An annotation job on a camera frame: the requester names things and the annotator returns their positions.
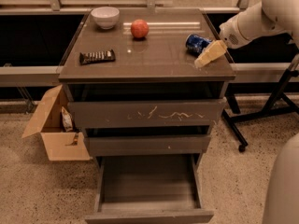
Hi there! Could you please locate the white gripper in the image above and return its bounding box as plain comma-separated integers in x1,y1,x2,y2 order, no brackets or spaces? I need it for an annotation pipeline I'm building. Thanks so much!
194,16,249,68

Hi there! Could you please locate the blue pepsi can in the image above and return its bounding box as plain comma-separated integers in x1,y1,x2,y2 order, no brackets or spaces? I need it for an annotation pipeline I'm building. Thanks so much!
185,34,211,55

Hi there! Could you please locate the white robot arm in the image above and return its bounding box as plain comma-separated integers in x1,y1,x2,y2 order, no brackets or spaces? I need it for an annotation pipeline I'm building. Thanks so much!
194,0,299,224

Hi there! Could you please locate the top grey drawer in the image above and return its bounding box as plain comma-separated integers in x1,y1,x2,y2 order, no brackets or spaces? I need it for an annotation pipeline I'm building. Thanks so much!
68,99,226,128

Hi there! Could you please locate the grey drawer cabinet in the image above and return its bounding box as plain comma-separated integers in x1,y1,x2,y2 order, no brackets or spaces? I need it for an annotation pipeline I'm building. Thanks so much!
58,7,236,224

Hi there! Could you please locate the middle grey drawer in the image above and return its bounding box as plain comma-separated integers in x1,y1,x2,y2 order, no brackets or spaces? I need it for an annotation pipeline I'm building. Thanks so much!
84,134,211,156

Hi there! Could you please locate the open bottom grey drawer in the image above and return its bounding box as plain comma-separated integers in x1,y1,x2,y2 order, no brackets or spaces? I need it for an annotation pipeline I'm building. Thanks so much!
85,154,214,224

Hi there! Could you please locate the red apple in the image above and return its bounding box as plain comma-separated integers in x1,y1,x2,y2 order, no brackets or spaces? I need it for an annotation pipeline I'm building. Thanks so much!
131,20,150,38

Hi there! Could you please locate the black rolling stand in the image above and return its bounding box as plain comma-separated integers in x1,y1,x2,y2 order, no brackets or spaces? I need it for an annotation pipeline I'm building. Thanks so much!
222,54,299,152

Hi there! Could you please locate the white ceramic bowl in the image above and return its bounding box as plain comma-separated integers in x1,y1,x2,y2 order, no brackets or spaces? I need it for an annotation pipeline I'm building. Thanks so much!
91,7,120,29

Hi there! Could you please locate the dark snack bar wrapper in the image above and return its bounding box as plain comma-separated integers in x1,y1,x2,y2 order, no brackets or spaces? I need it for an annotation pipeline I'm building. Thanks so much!
79,49,116,65

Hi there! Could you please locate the snack bag in box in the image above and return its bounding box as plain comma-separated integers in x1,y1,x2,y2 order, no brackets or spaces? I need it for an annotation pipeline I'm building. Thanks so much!
61,106,73,132

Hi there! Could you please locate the open cardboard box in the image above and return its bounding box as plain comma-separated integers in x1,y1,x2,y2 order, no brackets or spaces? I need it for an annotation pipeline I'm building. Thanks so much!
22,85,90,161

